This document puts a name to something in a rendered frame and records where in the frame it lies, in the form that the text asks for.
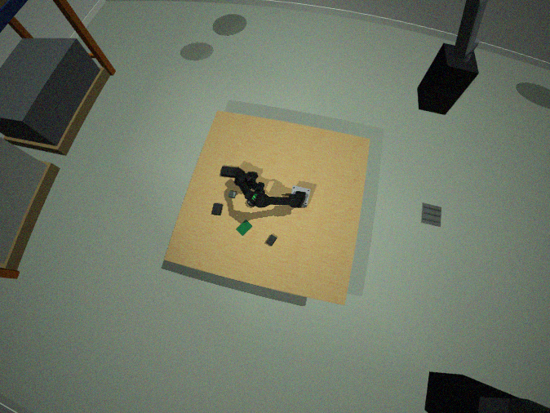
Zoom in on flat green board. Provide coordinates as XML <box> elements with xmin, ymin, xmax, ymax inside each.
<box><xmin>236</xmin><ymin>220</ymin><xmax>252</xmax><ymax>236</ymax></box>

